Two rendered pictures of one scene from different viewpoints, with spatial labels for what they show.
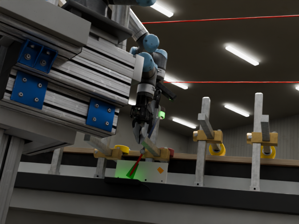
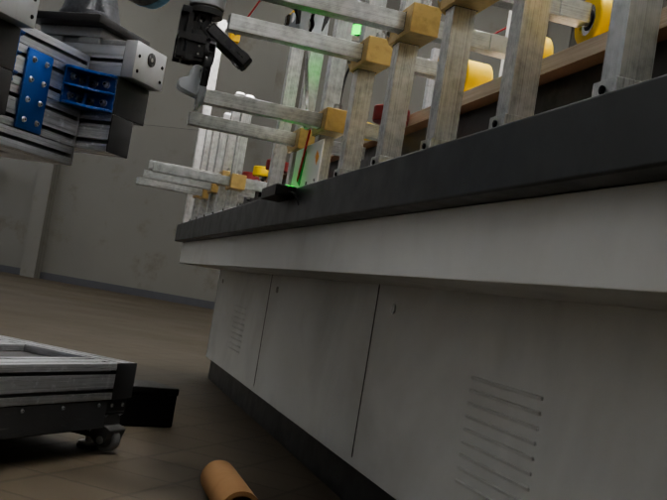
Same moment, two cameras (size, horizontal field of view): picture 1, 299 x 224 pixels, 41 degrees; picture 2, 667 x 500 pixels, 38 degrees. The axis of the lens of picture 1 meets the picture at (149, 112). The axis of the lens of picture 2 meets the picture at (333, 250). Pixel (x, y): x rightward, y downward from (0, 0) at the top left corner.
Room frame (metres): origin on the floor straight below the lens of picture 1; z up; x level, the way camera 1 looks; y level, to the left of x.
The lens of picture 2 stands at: (0.77, -1.86, 0.47)
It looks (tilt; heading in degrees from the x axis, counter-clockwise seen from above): 3 degrees up; 56
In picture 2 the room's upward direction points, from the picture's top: 9 degrees clockwise
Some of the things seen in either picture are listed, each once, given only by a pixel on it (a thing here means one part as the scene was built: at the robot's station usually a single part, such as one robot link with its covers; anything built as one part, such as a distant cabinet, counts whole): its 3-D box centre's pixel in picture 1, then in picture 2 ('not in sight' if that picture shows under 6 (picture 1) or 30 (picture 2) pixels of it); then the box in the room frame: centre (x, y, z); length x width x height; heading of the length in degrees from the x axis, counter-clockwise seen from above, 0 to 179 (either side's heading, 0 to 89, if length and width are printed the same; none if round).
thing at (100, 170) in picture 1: (106, 137); (306, 108); (2.00, 0.20, 0.92); 0.03 x 0.03 x 0.48; 71
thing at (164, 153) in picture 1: (155, 154); (330, 124); (1.91, -0.06, 0.85); 0.13 x 0.06 x 0.05; 71
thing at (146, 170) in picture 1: (140, 171); (306, 167); (1.90, 0.00, 0.75); 0.26 x 0.01 x 0.10; 71
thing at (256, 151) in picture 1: (256, 141); (406, 39); (1.75, -0.51, 0.93); 0.03 x 0.03 x 0.48; 71
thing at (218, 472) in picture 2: not in sight; (228, 493); (1.79, -0.09, 0.04); 0.30 x 0.08 x 0.08; 71
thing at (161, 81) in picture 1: (153, 90); not in sight; (1.83, -0.01, 1.15); 0.09 x 0.08 x 0.12; 91
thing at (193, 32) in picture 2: (142, 108); (198, 38); (1.61, 0.03, 0.96); 0.09 x 0.08 x 0.12; 161
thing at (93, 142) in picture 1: (105, 150); (277, 137); (1.92, 0.19, 0.83); 0.43 x 0.03 x 0.04; 161
